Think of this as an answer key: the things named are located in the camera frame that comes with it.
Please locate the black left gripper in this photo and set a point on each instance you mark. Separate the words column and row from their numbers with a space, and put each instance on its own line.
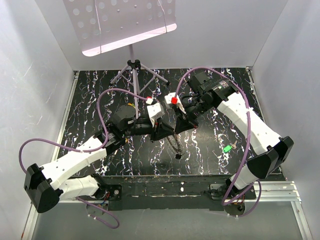
column 160, row 130

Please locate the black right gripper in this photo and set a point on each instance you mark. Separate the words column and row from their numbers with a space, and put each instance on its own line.
column 184, row 122

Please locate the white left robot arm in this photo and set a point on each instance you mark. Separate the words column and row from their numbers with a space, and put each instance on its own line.
column 50, row 183

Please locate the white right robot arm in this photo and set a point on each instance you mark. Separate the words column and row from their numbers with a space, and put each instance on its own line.
column 265, row 149

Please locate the green tagged key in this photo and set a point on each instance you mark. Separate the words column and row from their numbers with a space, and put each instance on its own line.
column 230, row 147

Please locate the perforated music stand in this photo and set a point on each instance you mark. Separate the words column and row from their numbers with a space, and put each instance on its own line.
column 102, row 26

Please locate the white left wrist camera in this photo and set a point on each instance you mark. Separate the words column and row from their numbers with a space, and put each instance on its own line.
column 155, row 111

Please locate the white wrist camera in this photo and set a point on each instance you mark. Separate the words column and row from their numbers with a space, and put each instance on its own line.
column 171, row 101
column 155, row 111

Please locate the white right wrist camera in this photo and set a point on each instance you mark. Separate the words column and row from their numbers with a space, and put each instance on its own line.
column 171, row 101

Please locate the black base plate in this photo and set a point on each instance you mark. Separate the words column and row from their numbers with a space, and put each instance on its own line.
column 161, row 192

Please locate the aluminium frame rail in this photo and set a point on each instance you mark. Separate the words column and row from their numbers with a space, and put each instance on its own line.
column 274, row 191

